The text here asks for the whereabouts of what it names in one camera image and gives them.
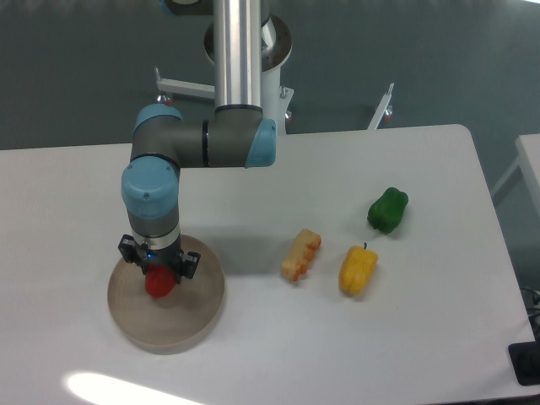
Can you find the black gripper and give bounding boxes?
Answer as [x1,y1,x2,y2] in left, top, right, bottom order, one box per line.
[118,235,201,284]

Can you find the red toy pepper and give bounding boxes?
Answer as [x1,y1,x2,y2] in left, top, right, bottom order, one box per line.
[144,265,176,298]

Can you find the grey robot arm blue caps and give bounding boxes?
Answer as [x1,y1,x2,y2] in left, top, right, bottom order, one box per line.
[118,1,277,283]

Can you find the beige round plate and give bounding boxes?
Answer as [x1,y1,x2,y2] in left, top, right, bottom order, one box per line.
[107,235,225,354]

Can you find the yellow toy pepper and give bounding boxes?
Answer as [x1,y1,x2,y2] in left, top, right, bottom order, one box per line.
[338,243,379,296]

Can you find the green toy pepper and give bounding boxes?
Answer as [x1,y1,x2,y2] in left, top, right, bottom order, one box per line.
[367,187,409,235]

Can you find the yellow orange toy corn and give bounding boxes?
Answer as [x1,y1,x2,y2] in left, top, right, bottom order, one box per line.
[280,229,321,282]

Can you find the black box at table edge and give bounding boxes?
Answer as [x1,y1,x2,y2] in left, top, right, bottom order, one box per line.
[508,341,540,386]

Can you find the white side table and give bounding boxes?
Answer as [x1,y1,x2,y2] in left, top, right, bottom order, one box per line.
[489,133,539,210]

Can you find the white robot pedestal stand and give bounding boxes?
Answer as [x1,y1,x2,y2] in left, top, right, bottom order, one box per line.
[151,14,396,136]

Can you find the black cables at right edge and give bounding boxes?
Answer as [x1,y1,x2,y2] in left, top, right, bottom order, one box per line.
[519,286,540,328]

